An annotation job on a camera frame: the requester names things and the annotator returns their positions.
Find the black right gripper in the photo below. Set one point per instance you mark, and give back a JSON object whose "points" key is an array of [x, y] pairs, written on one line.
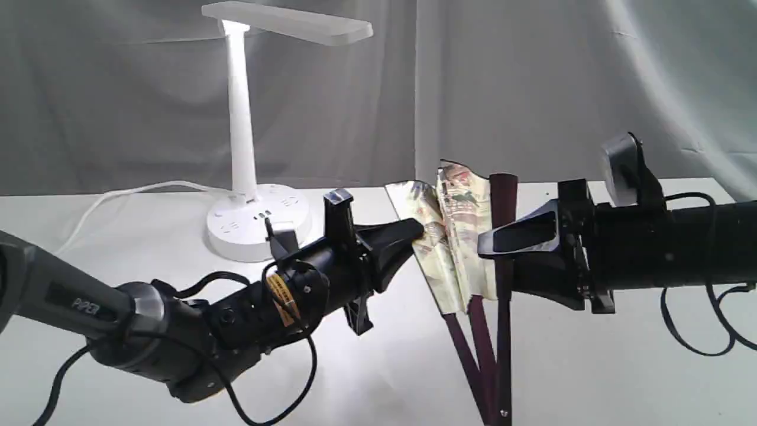
{"points": [[549, 247]]}

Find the grey backdrop curtain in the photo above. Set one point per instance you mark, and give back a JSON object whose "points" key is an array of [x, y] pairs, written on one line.
{"points": [[104, 95]]}

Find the white desk lamp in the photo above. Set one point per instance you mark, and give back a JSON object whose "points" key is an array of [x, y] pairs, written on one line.
{"points": [[236, 224]]}

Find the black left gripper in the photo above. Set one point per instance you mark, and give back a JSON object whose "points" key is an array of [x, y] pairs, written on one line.
{"points": [[328, 275]]}

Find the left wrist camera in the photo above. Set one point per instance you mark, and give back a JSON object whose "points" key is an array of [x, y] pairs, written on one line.
{"points": [[281, 238]]}

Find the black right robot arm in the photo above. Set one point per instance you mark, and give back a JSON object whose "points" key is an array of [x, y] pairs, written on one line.
{"points": [[635, 247]]}

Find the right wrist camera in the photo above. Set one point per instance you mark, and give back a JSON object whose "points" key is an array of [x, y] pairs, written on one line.
{"points": [[628, 179]]}

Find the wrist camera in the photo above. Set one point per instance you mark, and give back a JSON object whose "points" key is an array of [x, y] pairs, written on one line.
{"points": [[628, 179], [281, 238]]}

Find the painted paper folding fan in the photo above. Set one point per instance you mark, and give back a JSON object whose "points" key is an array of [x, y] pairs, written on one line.
{"points": [[454, 210]]}

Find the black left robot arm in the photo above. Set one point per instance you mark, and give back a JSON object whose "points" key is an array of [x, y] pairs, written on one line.
{"points": [[197, 340]]}

